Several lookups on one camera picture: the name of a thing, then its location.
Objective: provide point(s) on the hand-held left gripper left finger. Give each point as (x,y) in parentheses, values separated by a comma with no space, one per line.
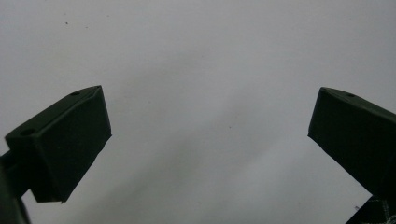
(68,143)

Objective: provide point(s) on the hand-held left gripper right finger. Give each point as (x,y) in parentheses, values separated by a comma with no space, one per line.
(355,137)

